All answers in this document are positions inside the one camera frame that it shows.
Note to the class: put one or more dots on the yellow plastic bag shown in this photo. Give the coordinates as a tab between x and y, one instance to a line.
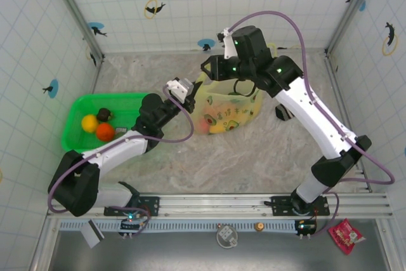
222	106

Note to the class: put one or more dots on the green plastic basket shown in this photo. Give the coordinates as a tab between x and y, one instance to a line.
82	103

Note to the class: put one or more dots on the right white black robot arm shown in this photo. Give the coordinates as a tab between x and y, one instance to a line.
311	115

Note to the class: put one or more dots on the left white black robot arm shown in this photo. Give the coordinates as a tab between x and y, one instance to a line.
120	150

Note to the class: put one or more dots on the dark brown fake fruit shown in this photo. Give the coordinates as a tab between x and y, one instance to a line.
104	114

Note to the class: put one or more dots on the orange fake tangerine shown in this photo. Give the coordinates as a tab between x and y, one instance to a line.
105	132

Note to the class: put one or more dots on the round yellow fake lemon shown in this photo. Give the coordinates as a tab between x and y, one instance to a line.
89	123

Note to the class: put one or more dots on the black white striped sock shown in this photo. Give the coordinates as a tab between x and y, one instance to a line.
280	114

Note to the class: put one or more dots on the round white plastic device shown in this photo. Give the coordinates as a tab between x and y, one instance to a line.
226	236

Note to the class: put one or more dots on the grey card with black stripe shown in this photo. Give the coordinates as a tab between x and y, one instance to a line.
92	234

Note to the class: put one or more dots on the small brass knob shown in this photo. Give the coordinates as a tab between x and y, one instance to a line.
260	227

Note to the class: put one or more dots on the red snack packet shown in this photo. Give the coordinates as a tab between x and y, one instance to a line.
344	236

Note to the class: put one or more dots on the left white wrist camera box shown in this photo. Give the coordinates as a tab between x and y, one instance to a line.
177	88

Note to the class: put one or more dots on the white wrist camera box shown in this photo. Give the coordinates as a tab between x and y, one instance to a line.
177	88
228	49

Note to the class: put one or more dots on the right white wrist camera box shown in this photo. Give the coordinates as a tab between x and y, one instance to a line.
228	49

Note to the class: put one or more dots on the aluminium frame bar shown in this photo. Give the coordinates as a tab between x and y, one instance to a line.
95	77
142	52
340	93

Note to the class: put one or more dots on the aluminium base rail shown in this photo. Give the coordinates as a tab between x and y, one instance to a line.
209	204

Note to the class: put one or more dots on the aluminium frame post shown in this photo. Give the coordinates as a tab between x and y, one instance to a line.
76	14
352	10

